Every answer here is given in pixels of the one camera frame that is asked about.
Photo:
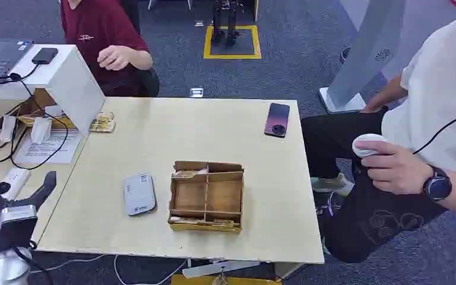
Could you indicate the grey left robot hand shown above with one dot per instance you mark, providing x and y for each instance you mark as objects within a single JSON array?
[{"x": 23, "y": 204}]

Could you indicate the white handheld controller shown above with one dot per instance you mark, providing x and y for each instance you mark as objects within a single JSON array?
[{"x": 367, "y": 141}]

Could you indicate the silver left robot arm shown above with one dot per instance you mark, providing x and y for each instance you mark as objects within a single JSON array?
[{"x": 7, "y": 269}]

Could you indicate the white power strip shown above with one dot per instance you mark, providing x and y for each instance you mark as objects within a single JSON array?
[{"x": 15, "y": 181}]

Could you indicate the printed paper sheet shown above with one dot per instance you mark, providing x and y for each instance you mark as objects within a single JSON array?
[{"x": 51, "y": 148}]

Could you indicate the white plastic tag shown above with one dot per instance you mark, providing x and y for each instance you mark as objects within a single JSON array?
[
  {"x": 7, "y": 129},
  {"x": 41, "y": 130}
]

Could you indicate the gold card stack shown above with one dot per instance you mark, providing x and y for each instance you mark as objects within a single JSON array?
[{"x": 103, "y": 122}]

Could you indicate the pale grey flat card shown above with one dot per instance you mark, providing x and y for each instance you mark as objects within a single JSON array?
[{"x": 139, "y": 194}]

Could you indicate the white desk riser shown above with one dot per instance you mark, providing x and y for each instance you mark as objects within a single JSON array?
[{"x": 76, "y": 88}]

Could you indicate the black external drive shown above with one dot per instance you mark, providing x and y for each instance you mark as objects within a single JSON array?
[{"x": 45, "y": 55}]

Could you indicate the card stack in box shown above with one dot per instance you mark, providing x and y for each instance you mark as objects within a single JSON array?
[
  {"x": 188, "y": 173},
  {"x": 206, "y": 224}
]

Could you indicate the wooden card box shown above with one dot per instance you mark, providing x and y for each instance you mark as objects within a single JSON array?
[{"x": 207, "y": 196}]

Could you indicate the yellow box under desk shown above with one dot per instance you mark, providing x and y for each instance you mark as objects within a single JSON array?
[{"x": 196, "y": 280}]

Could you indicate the person in seat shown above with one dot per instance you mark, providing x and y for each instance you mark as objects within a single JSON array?
[{"x": 94, "y": 27}]

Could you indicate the silver floor socket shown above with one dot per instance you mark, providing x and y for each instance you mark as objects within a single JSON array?
[{"x": 196, "y": 92}]

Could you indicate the purple smartphone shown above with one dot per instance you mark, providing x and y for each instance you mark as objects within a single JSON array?
[{"x": 277, "y": 119}]

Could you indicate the black robot legs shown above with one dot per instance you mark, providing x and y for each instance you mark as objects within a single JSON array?
[{"x": 232, "y": 23}]

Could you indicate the yellow floor tape square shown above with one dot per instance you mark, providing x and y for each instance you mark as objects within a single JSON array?
[{"x": 256, "y": 43}]

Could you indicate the pale sneaker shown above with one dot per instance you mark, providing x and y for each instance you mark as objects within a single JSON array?
[{"x": 332, "y": 184}]

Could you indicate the person's hand with watch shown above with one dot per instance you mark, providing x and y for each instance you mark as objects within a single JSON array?
[{"x": 393, "y": 169}]

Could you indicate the grey standing panel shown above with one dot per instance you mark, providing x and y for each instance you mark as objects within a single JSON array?
[{"x": 363, "y": 51}]

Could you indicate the black wrist watch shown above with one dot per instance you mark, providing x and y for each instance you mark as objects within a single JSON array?
[{"x": 437, "y": 185}]

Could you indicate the person with controller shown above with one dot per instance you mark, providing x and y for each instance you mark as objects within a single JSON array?
[{"x": 436, "y": 102}]

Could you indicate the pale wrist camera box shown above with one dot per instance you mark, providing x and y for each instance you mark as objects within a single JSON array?
[{"x": 17, "y": 215}]

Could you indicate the white desk bracket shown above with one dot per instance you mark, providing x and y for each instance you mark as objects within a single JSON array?
[{"x": 216, "y": 268}]

